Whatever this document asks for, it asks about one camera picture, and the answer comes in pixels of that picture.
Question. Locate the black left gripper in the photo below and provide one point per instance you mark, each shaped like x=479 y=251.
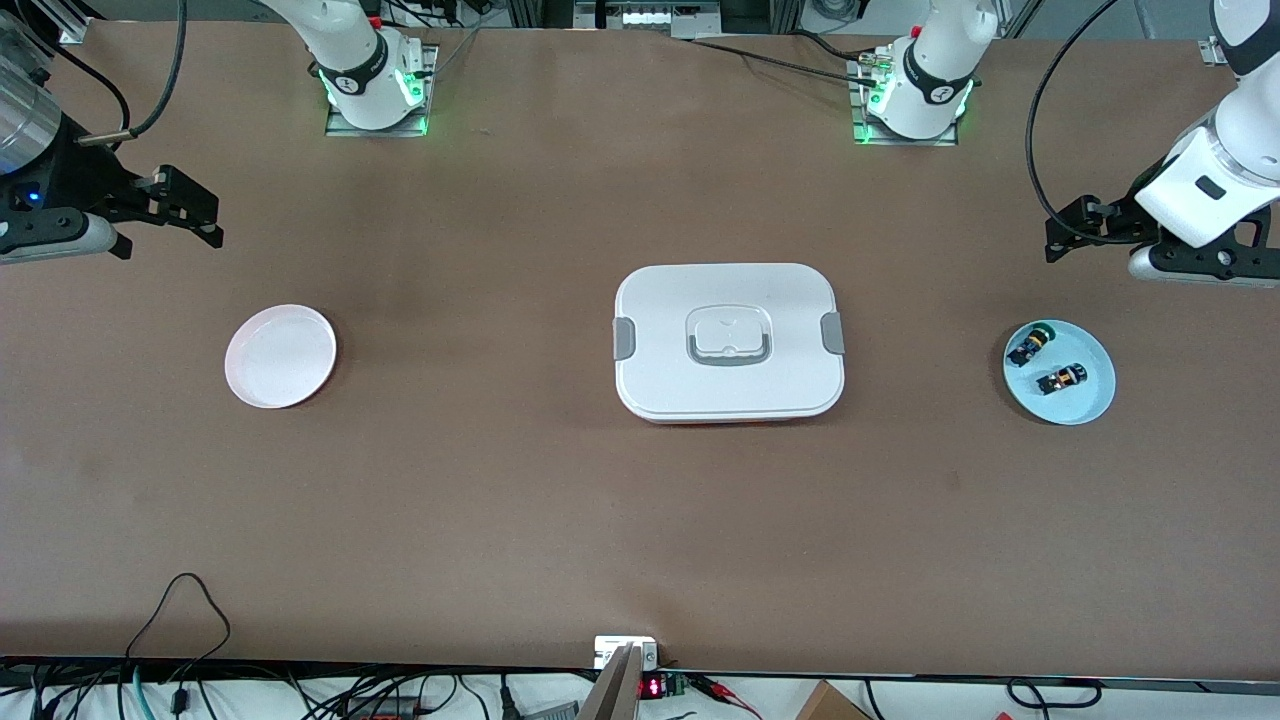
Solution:
x=1118 y=222

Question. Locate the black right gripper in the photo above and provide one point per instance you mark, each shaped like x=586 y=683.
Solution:
x=82 y=176

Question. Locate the orange push-button switch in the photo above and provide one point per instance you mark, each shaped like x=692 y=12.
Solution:
x=1062 y=379

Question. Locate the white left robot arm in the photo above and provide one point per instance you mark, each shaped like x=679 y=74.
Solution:
x=1240 y=130

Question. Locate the light blue round plate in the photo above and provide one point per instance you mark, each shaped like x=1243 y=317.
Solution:
x=1085 y=340

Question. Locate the pink round plate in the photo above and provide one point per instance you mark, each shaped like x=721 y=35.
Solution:
x=280 y=370

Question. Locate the white lunch box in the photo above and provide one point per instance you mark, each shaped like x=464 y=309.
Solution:
x=780 y=390

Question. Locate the white lit device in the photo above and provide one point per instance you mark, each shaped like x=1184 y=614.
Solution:
x=650 y=18

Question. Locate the brown cardboard box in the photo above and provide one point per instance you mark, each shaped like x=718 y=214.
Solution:
x=830 y=705

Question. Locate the red clip lead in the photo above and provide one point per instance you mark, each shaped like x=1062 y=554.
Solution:
x=715 y=685

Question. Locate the small white electronics box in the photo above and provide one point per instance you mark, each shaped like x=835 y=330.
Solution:
x=603 y=648

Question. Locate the red digit display module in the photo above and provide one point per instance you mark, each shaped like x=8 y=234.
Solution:
x=652 y=687

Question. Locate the aluminium bar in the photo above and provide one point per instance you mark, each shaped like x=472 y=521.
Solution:
x=612 y=695

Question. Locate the green push-button switch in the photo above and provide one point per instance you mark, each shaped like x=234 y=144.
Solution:
x=1030 y=347

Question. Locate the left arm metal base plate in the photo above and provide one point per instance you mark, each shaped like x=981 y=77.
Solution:
x=945 y=142

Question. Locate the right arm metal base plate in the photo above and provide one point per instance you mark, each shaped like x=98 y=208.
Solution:
x=345 y=128

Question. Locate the aluminium corner bracket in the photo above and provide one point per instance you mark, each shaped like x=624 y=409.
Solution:
x=80 y=28

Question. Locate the aluminium frame profile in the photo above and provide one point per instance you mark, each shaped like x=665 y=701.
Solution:
x=1212 y=50

